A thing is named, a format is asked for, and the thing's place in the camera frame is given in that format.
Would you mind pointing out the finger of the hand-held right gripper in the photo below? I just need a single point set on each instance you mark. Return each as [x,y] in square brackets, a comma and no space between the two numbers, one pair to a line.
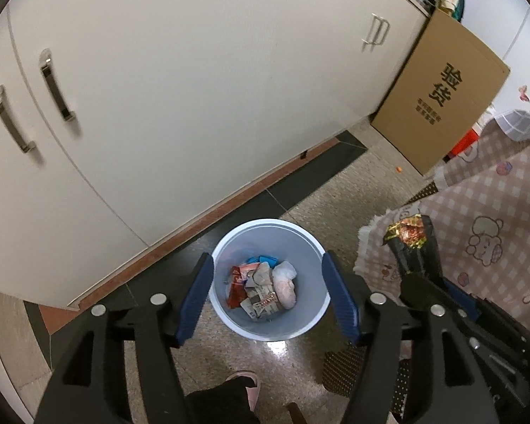
[419,289]
[463,302]

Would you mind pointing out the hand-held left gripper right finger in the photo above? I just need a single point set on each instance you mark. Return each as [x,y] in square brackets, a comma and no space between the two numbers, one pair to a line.
[341,293]

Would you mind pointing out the white wardrobe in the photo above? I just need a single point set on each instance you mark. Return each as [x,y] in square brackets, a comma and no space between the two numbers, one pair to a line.
[503,17]

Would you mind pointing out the pink slipper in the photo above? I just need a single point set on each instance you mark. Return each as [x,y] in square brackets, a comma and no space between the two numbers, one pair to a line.
[249,391]

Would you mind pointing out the red snack wrapper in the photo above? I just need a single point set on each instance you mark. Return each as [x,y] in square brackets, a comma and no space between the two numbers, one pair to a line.
[236,285]

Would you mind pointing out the pink butterfly sticker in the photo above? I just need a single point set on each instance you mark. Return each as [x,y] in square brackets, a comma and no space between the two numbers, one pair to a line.
[524,93]

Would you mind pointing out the blue and white plastic packet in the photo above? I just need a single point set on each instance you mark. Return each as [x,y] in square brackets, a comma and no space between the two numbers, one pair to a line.
[263,259]

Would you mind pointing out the printed paper wrapper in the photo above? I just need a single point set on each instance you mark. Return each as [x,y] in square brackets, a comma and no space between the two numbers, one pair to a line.
[260,298]

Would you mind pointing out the brown cardboard box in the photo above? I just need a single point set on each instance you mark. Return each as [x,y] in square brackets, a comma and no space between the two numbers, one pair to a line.
[446,110]

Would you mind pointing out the red plastic object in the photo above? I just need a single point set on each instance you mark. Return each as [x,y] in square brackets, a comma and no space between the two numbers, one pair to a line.
[463,142]

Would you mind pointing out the white and pink plastic bag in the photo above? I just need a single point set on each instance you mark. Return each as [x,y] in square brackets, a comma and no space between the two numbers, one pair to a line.
[285,285]

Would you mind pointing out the person's foot in pink slipper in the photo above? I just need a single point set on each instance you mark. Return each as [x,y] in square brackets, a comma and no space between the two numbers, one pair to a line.
[221,406]

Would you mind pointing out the black snack packet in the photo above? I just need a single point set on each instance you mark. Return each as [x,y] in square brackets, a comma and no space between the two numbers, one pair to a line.
[413,247]

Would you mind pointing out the white cabinet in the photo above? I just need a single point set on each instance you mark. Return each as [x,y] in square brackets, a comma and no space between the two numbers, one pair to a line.
[203,75]

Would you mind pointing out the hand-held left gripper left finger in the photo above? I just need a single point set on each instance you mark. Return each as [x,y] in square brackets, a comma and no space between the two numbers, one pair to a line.
[198,293]

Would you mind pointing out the white plastic trash bin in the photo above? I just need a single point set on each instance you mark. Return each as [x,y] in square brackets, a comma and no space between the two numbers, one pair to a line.
[311,269]

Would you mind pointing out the pink checked printed blanket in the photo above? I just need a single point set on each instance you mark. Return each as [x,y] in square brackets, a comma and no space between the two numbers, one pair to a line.
[490,185]

